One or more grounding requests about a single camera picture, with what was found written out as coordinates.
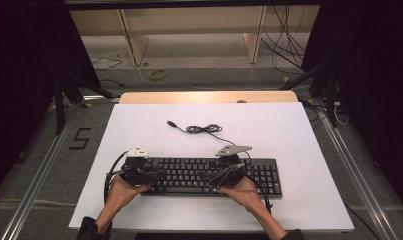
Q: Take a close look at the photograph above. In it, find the right hand-held gripper cable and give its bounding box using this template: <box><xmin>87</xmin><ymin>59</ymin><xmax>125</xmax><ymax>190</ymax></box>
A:
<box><xmin>206</xmin><ymin>162</ymin><xmax>274</xmax><ymax>215</ymax></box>

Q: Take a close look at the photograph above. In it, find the bundle of black cables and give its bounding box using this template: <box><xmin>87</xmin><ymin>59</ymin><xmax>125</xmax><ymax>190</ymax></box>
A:
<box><xmin>259</xmin><ymin>4</ymin><xmax>307</xmax><ymax>76</ymax></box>

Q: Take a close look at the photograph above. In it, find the light wooden desk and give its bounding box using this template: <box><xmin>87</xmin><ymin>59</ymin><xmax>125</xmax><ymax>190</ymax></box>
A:
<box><xmin>64</xmin><ymin>0</ymin><xmax>323</xmax><ymax>67</ymax></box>

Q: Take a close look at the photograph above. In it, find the thin black floor cable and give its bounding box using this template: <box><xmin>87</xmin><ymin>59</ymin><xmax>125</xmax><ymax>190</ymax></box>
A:
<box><xmin>91</xmin><ymin>56</ymin><xmax>123</xmax><ymax>72</ymax></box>

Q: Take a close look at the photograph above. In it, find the person's dark left sleeve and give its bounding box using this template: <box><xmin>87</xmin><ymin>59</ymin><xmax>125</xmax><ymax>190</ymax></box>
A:
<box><xmin>75</xmin><ymin>216</ymin><xmax>113</xmax><ymax>240</ymax></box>

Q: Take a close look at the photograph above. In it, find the hand-held gripper cable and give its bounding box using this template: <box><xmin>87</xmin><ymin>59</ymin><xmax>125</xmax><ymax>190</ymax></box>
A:
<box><xmin>206</xmin><ymin>162</ymin><xmax>274</xmax><ymax>215</ymax></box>
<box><xmin>102</xmin><ymin>150</ymin><xmax>130</xmax><ymax>205</ymax></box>

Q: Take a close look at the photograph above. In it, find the person's dark sleeve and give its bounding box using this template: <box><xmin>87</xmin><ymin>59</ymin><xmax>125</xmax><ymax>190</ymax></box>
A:
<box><xmin>75</xmin><ymin>216</ymin><xmax>113</xmax><ymax>240</ymax></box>
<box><xmin>279</xmin><ymin>228</ymin><xmax>305</xmax><ymax>240</ymax></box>

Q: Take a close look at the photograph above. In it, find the white board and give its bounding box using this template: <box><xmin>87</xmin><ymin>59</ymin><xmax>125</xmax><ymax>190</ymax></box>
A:
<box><xmin>68</xmin><ymin>102</ymin><xmax>356</xmax><ymax>234</ymax></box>

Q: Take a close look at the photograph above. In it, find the black metal stand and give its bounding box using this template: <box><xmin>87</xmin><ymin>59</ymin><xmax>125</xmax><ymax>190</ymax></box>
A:
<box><xmin>53</xmin><ymin>70</ymin><xmax>116</xmax><ymax>136</ymax></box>
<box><xmin>279</xmin><ymin>59</ymin><xmax>341</xmax><ymax>129</ymax></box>

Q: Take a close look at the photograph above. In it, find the person's dark right sleeve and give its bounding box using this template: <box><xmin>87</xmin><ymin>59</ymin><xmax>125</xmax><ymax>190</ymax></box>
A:
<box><xmin>279</xmin><ymin>228</ymin><xmax>305</xmax><ymax>240</ymax></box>

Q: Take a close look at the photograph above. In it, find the yellow tape roll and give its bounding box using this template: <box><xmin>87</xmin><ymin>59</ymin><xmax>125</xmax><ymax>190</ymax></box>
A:
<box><xmin>148</xmin><ymin>68</ymin><xmax>168</xmax><ymax>81</ymax></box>

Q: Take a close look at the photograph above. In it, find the black keyboard cable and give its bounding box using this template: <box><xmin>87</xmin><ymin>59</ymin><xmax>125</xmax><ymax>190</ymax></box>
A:
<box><xmin>166</xmin><ymin>120</ymin><xmax>252</xmax><ymax>160</ymax></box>

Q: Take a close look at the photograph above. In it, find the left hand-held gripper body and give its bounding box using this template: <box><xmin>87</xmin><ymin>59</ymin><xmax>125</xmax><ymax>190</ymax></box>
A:
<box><xmin>119</xmin><ymin>145</ymin><xmax>157</xmax><ymax>187</ymax></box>

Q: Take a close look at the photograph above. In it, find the left hand-held gripper cable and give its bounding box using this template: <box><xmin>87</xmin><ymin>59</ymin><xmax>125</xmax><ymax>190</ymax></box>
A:
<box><xmin>102</xmin><ymin>150</ymin><xmax>130</xmax><ymax>205</ymax></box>

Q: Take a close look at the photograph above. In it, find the black keyboard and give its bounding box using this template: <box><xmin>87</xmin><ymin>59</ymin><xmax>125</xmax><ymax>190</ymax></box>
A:
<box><xmin>141</xmin><ymin>156</ymin><xmax>284</xmax><ymax>200</ymax></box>

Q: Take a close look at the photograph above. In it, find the light wooden table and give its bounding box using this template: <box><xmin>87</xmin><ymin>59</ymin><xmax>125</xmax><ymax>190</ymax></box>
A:
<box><xmin>118</xmin><ymin>90</ymin><xmax>300</xmax><ymax>105</ymax></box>

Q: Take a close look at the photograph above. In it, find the dark curtain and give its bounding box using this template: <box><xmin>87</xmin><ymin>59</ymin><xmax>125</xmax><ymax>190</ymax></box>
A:
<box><xmin>301</xmin><ymin>0</ymin><xmax>403</xmax><ymax>216</ymax></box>
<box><xmin>0</xmin><ymin>0</ymin><xmax>102</xmax><ymax>201</ymax></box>

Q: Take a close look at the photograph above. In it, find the white looped cable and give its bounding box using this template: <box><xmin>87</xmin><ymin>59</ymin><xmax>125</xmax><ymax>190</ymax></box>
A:
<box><xmin>333</xmin><ymin>101</ymin><xmax>351</xmax><ymax>127</ymax></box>

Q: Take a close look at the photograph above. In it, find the person's right hand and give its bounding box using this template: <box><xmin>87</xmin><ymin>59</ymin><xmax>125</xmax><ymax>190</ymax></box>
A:
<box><xmin>216</xmin><ymin>175</ymin><xmax>267</xmax><ymax>215</ymax></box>

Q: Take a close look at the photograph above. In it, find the metal floor rail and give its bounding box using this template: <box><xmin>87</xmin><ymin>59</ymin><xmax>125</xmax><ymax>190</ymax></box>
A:
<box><xmin>316</xmin><ymin>102</ymin><xmax>399</xmax><ymax>240</ymax></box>
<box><xmin>0</xmin><ymin>103</ymin><xmax>82</xmax><ymax>240</ymax></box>

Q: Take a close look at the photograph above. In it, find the person's left hand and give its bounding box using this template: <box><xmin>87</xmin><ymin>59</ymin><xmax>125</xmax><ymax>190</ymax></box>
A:
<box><xmin>104</xmin><ymin>174</ymin><xmax>152</xmax><ymax>215</ymax></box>

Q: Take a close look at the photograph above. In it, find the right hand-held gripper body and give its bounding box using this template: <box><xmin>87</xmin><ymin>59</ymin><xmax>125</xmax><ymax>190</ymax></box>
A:
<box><xmin>207</xmin><ymin>144</ymin><xmax>253</xmax><ymax>188</ymax></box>

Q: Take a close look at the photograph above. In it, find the white floor cable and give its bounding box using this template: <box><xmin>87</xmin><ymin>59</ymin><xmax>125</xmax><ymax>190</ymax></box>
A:
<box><xmin>133</xmin><ymin>62</ymin><xmax>221</xmax><ymax>92</ymax></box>

